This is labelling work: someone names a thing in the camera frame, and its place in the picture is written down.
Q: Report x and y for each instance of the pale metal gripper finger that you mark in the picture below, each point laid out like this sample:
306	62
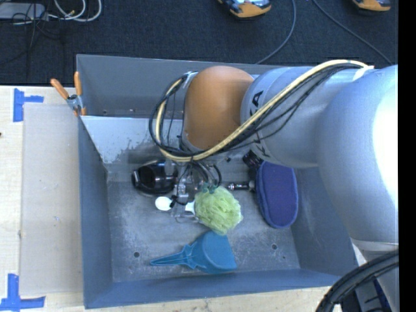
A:
179	201
186	217

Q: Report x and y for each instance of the black cup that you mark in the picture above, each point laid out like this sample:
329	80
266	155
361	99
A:
152	178

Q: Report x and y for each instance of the blue plastic funnel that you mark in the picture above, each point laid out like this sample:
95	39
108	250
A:
211	253

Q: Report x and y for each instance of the white oval object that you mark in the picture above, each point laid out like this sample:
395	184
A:
162	203

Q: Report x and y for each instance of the pale cardboard board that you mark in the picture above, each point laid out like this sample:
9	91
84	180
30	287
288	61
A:
48	190

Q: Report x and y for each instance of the grey metal bin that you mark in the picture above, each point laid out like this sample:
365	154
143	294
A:
146	226

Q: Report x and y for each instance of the yellow-green mesh bath sponge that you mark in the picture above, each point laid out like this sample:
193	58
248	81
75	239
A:
219	210

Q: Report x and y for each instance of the dark blue oval sponge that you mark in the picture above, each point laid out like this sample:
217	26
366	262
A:
278	195

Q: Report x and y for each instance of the black cylinder on white bracket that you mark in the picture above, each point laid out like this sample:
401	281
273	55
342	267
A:
253	164

